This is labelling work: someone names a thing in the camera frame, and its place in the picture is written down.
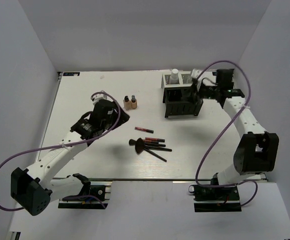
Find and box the pink teal cosmetic tube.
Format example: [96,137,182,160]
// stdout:
[168,74,179,85]

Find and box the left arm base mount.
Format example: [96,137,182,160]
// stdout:
[58,181,112,210]

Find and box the white table board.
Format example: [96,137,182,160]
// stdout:
[43,71,240,180]

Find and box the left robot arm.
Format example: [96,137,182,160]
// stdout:
[10,99,130,216]

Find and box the black round makeup brush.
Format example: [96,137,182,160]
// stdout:
[128,139,166,148]

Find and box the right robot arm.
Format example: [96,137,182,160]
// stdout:
[190,69,279,200]

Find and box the black metal organizer rack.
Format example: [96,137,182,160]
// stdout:
[163,86,203,118]

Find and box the black fan makeup brush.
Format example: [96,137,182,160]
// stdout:
[135,138,167,163]

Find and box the white jar cap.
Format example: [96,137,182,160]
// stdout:
[171,68,179,79]

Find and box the red black lip gloss tube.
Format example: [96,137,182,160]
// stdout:
[134,127,154,134]

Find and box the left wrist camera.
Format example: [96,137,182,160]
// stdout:
[90,90,107,105]

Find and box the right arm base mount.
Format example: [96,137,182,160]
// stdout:
[188,185,242,213]

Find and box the foundation bottle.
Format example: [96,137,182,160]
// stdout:
[123,95,131,110]
[131,95,138,110]

